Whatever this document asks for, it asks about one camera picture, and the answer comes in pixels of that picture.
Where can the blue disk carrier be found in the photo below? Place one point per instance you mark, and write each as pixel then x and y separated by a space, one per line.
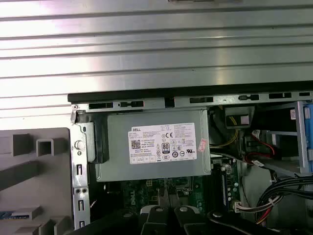
pixel 308 137

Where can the silver disk bay cage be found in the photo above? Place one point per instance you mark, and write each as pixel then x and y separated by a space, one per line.
pixel 299 134

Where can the grey parts rack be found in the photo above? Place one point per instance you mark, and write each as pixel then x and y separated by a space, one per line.
pixel 56 195

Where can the black PC case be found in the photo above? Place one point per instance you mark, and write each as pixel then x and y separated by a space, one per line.
pixel 122 98

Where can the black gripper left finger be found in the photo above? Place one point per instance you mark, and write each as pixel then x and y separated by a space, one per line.
pixel 156 220

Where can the green motherboard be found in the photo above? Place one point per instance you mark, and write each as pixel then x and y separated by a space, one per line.
pixel 132 195

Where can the grey power supply unit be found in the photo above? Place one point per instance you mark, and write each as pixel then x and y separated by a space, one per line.
pixel 117 147

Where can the RAM stick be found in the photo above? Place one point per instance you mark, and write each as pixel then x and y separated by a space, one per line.
pixel 224 191

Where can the white power connector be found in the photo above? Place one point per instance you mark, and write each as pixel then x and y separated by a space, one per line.
pixel 236 206

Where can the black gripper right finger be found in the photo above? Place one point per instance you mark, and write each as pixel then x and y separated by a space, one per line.
pixel 185 220

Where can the black RAM slot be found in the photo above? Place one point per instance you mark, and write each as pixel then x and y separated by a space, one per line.
pixel 220 191
pixel 216 191
pixel 212 191

